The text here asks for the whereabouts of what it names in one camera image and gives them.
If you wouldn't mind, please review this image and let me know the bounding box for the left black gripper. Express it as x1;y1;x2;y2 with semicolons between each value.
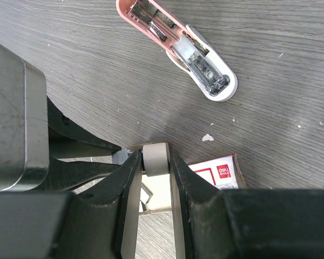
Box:
0;44;121;192

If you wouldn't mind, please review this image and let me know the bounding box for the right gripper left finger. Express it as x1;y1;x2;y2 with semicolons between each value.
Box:
48;150;143;258

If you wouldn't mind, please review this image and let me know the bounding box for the red white staple box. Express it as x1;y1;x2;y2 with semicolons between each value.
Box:
189;153;247;189

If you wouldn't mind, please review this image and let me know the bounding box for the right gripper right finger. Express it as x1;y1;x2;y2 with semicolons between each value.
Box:
170;154;324;258

